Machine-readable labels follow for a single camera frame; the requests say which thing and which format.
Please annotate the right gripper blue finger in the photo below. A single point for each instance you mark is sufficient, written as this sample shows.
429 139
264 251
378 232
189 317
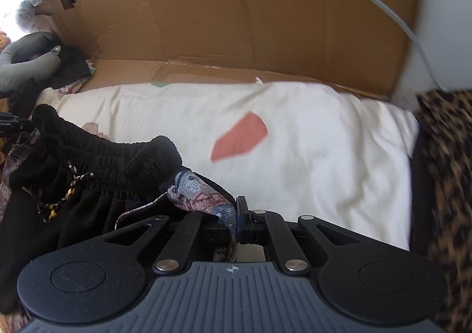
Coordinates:
244 228

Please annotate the black shorts with bear pattern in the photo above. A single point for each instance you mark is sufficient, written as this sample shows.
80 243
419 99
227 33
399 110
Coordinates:
62 185

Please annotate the grey neck pillow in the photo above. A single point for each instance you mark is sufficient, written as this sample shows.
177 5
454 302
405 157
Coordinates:
31 56

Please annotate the cream bear print bedsheet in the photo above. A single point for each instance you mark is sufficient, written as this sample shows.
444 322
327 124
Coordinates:
291 148

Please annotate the black garment under neck pillow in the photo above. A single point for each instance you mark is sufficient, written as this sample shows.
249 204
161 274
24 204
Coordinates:
73 70

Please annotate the flattened brown cardboard box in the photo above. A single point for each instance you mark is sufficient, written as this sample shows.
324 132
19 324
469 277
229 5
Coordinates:
351 43

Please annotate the leopard print folded garment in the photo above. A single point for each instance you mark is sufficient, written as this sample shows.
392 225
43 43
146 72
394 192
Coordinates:
443 220

